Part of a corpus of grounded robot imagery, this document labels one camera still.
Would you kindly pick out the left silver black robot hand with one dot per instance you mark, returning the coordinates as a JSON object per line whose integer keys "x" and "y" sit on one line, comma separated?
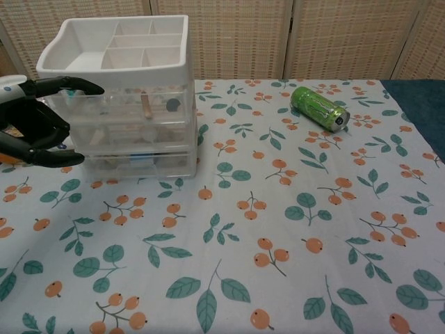
{"x": 31, "y": 118}

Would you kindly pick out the clear plastic drawer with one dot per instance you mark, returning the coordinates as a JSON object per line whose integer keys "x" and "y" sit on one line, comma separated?
{"x": 114, "y": 167}
{"x": 121, "y": 135}
{"x": 121, "y": 104}

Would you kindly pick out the wooden stick with red band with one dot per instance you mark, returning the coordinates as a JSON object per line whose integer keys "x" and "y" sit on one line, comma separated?
{"x": 146, "y": 106}

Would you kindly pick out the white drawer organizer with tray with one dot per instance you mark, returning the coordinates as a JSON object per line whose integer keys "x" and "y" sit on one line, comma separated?
{"x": 87, "y": 62}

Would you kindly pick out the dark grey round disc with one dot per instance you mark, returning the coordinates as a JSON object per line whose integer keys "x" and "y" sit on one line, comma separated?
{"x": 172, "y": 105}

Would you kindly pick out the floral fruit print tablecloth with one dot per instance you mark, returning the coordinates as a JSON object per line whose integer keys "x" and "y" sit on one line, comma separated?
{"x": 243, "y": 226}

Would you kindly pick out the green energy drink can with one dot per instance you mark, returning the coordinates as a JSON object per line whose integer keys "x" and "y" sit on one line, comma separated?
{"x": 316, "y": 108}

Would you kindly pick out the woven bamboo folding screen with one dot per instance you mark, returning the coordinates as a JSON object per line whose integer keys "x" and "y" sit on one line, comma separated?
{"x": 313, "y": 38}

